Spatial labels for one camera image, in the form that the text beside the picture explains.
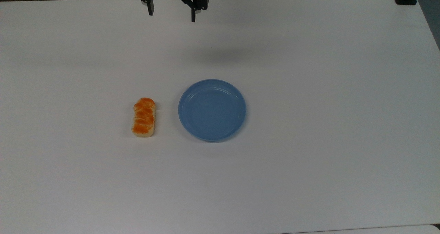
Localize blue round plate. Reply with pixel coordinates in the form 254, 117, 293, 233
178, 79, 246, 142

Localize braided orange bread loaf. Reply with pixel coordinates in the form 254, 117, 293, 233
132, 97, 156, 138

